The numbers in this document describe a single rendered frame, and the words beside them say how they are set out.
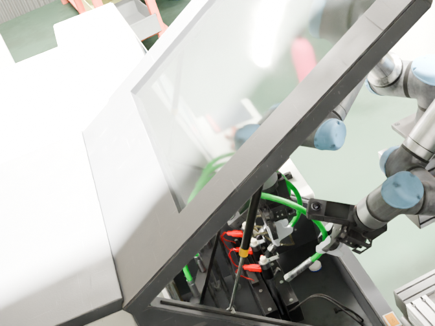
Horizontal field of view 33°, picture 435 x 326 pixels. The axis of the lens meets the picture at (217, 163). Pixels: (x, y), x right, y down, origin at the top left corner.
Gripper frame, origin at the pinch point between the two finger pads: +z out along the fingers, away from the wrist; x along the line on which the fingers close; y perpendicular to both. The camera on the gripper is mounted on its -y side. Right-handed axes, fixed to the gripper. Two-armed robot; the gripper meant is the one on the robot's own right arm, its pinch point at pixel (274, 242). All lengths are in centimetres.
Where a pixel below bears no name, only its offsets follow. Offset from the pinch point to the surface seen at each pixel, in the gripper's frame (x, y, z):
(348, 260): 4.5, 19.3, 21.5
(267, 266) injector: -1.1, -4.1, 5.8
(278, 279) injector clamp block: 5.5, -1.4, 18.5
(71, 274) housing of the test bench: -22, -46, -33
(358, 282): -4.5, 18.3, 21.5
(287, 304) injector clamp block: -4.3, -2.5, 18.5
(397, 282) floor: 74, 56, 116
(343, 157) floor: 172, 74, 116
